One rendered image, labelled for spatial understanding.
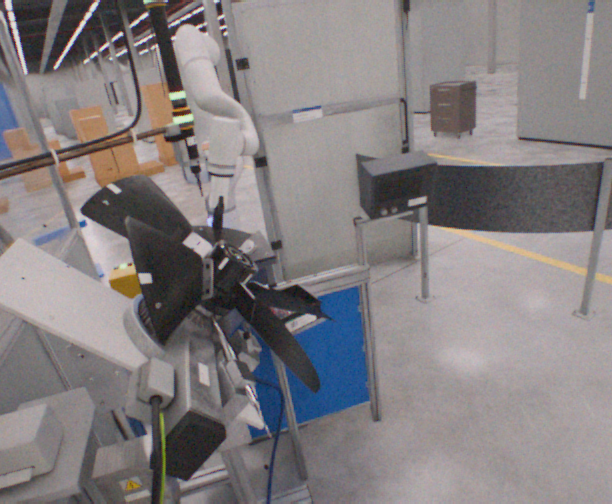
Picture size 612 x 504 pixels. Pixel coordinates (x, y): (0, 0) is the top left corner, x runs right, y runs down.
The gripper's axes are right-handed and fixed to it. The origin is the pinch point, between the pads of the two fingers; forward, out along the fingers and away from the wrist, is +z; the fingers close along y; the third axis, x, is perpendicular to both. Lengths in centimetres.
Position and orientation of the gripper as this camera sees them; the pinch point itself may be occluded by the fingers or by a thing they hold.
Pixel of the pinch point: (217, 222)
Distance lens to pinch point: 132.9
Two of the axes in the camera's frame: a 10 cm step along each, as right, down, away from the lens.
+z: -1.5, 9.3, 3.5
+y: 2.7, 3.7, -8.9
